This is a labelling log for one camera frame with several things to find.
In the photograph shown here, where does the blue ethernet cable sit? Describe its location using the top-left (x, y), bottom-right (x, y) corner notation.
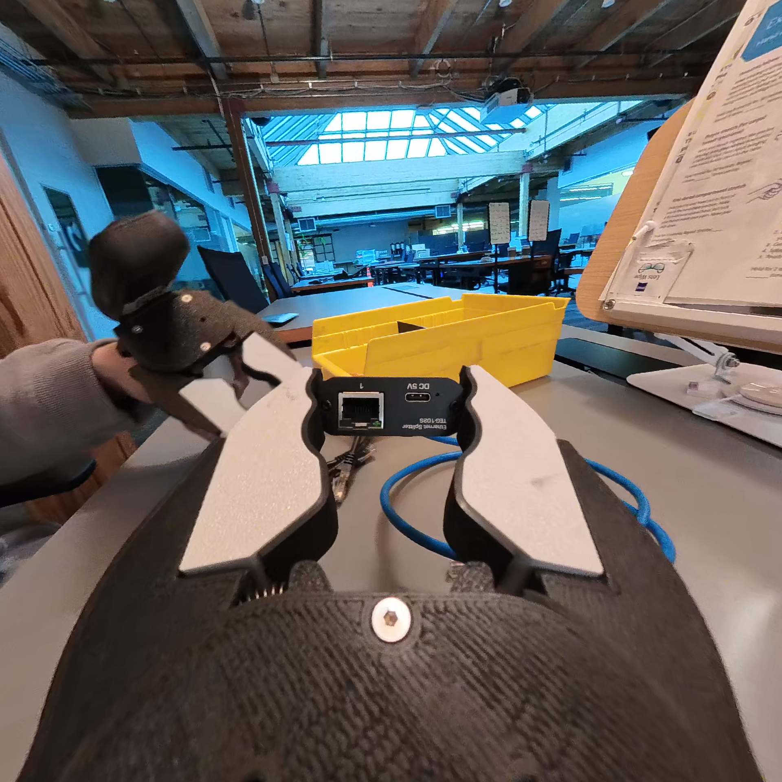
top-left (379, 435), bottom-right (677, 564)

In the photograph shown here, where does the ceiling projector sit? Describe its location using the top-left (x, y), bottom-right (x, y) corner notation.
top-left (479, 76), bottom-right (534, 124)

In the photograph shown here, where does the wooden document stand with paper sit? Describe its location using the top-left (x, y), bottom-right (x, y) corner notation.
top-left (602, 0), bottom-right (782, 320)

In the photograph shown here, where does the person's left forearm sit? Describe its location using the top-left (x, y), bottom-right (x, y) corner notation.
top-left (0, 339), bottom-right (138, 490)

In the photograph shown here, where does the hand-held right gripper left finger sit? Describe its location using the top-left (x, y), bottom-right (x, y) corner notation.
top-left (178, 367), bottom-right (340, 581)

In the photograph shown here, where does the black ethernet splitter box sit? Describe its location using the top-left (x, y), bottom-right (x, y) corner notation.
top-left (319, 377), bottom-right (463, 438)

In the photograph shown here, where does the black desk pad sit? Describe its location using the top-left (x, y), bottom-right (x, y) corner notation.
top-left (553, 325), bottom-right (694, 381)

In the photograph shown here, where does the grey desk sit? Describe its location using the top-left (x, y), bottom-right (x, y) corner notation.
top-left (0, 360), bottom-right (782, 782)

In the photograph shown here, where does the lens wipe packet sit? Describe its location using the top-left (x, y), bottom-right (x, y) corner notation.
top-left (616, 240), bottom-right (695, 304)

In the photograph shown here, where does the white round puck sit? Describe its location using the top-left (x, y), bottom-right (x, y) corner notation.
top-left (730, 378), bottom-right (782, 411)

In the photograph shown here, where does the wide wooden pillar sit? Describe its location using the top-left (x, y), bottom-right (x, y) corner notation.
top-left (0, 153), bottom-right (136, 526)

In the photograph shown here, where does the thin wooden post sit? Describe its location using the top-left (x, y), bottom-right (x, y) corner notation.
top-left (221, 98), bottom-right (274, 295)

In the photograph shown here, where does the person's left hand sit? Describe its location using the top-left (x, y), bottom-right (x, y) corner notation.
top-left (93, 341), bottom-right (155, 421)

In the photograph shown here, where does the white stand base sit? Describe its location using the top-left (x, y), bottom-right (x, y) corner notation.
top-left (628, 333), bottom-right (782, 450)

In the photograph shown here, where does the black ethernet cable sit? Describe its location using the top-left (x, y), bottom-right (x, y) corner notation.
top-left (327, 437), bottom-right (378, 505)

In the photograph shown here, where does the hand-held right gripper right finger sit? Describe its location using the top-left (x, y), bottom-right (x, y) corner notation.
top-left (443, 365), bottom-right (606, 590)

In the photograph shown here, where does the black chair armrest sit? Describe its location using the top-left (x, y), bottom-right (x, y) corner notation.
top-left (0, 459), bottom-right (97, 509)

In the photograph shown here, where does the yellow plastic bin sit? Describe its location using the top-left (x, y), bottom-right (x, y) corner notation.
top-left (312, 293), bottom-right (571, 389)

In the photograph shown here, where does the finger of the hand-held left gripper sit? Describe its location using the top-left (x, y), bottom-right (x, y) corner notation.
top-left (177, 374), bottom-right (240, 438)
top-left (227, 333), bottom-right (304, 411)

